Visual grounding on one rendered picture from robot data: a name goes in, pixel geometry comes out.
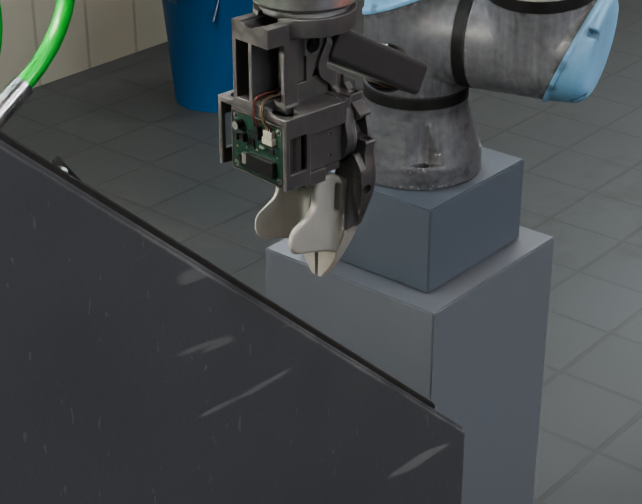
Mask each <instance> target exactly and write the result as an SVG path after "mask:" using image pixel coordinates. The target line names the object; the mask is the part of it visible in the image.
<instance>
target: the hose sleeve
mask: <svg viewBox="0 0 642 504"><path fill-rule="evenodd" d="M32 93H33V91H32V87H31V86H30V85H29V84H28V83H27V82H26V81H24V80H23V79H22V78H20V77H14V78H13V79H12V80H11V81H10V83H9V84H8V85H7V86H5V87H4V88H3V91H2V92H1V93H0V130H1V128H2V127H3V126H4V125H5V124H6V123H7V121H8V120H9V119H10V118H11V117H12V116H13V115H14V113H16V112H17V111H18V109H19V108H20V107H21V105H23V104H24V103H25V101H26V100H27V98H28V97H29V96H30V95H31V94H32Z"/></svg>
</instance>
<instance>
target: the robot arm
mask: <svg viewBox="0 0 642 504"><path fill-rule="evenodd" d="M252 1H253V12H252V13H248V14H245V15H241V16H237V17H234V18H231V19H232V55H233V90H230V91H227V92H224V93H221V94H218V114H219V144H220V163H222V164H224V163H227V162H229V161H232V163H233V167H234V168H235V169H238V170H240V171H242V172H244V173H246V174H249V175H251V176H253V177H255V178H258V179H260V180H262V181H264V182H267V183H269V184H271V185H273V186H275V187H276V191H275V194H274V196H273V198H272V199H271V200H270V201H269V202H268V203H267V205H266V206H265V207H264V208H263V209H262V210H261V211H260V212H259V213H258V214H257V216H256V219H255V230H256V233H257V234H258V236H260V237H261V238H264V239H273V238H289V242H288V246H289V250H290V251H291V252H292V253H294V254H304V257H305V259H306V261H307V263H308V265H309V267H310V269H311V271H312V273H314V274H316V275H318V276H320V277H321V276H324V275H326V274H327V273H328V272H329V271H330V270H331V269H332V268H333V267H334V266H335V265H336V263H337V262H338V261H339V259H340V258H341V256H342V255H343V253H344V252H345V250H346V248H347V247H348V245H349V243H350V241H351V240H352V238H353V236H354V233H355V231H356V229H357V226H358V225H359V224H360V223H361V222H362V220H363V217H364V215H365V212H366V210H367V207H368V205H369V202H370V200H371V197H372V195H373V191H374V187H375V185H378V186H382V187H386V188H392V189H399V190H436V189H443V188H448V187H452V186H456V185H459V184H462V183H464V182H466V181H468V180H470V179H472V178H473V177H475V176H476V175H477V174H478V172H479V171H480V168H481V156H482V147H481V143H480V140H479V138H478V135H477V131H476V127H475V123H474V119H473V115H472V112H471V108H470V104H469V87H470V88H476V89H482V90H488V91H494V92H500V93H506V94H512V95H519V96H525V97H531V98H537V99H542V101H543V102H548V101H549V100H550V101H559V102H567V103H578V102H581V101H583V100H584V99H586V98H587V97H588V96H589V95H590V94H591V93H592V91H593V90H594V88H595V86H596V85H597V83H598V81H599V79H600V76H601V74H602V72H603V69H604V67H605V64H606V61H607V58H608V55H609V52H610V49H611V45H612V42H613V38H614V34H615V30H616V25H617V19H618V10H619V5H618V0H365V2H364V7H363V8H362V14H364V35H361V34H359V33H357V32H355V31H352V30H351V29H353V28H354V27H355V26H356V24H357V2H356V0H252ZM327 63H328V64H331V65H333V66H336V67H338V68H341V69H343V70H346V71H348V72H350V73H353V74H355V75H358V76H360V77H363V91H361V90H359V89H356V88H355V86H356V81H355V79H353V78H351V77H349V76H346V75H344V74H341V73H339V72H337V71H335V70H333V69H330V68H328V67H327ZM362 93H363V98H362ZM228 112H231V128H232V144H231V145H228V146H226V127H225V113H228ZM335 169H336V170H335ZM332 170H335V173H331V172H329V171H332Z"/></svg>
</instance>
